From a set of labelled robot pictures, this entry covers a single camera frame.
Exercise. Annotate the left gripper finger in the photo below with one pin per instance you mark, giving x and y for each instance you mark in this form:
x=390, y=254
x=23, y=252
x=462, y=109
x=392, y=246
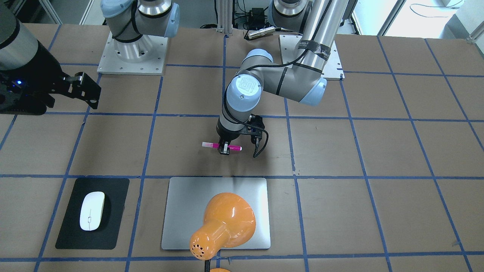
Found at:
x=224, y=148

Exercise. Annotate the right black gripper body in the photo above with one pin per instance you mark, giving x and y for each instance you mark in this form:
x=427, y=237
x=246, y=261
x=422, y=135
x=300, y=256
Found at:
x=42, y=67

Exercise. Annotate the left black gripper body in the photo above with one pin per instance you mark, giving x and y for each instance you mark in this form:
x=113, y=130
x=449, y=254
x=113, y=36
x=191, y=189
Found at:
x=228, y=136

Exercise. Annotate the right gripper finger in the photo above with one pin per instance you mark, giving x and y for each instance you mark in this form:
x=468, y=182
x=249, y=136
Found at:
x=93, y=103
x=48, y=101

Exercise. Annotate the pink marker pen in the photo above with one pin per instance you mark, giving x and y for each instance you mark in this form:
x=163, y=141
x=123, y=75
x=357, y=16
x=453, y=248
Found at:
x=216, y=146

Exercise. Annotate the white computer mouse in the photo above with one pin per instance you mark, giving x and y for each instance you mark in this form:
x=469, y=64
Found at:
x=91, y=211

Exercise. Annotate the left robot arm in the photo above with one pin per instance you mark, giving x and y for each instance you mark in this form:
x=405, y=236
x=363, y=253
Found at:
x=300, y=79

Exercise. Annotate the silver laptop notebook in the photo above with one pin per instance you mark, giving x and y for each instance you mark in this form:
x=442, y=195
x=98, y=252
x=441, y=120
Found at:
x=187, y=200

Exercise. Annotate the black mousepad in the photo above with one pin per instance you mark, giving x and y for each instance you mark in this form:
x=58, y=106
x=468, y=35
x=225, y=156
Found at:
x=104, y=238

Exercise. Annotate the orange desk lamp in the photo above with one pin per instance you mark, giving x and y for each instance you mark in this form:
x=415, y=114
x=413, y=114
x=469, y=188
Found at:
x=228, y=221

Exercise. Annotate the silver metal cylinder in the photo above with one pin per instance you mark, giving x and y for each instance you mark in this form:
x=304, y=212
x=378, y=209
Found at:
x=250, y=36

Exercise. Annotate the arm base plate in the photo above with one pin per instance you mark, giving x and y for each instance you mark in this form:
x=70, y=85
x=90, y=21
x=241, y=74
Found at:
x=333, y=68
x=130, y=62

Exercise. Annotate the aluminium frame post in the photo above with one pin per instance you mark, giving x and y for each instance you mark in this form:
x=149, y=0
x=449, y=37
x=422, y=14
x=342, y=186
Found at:
x=225, y=12

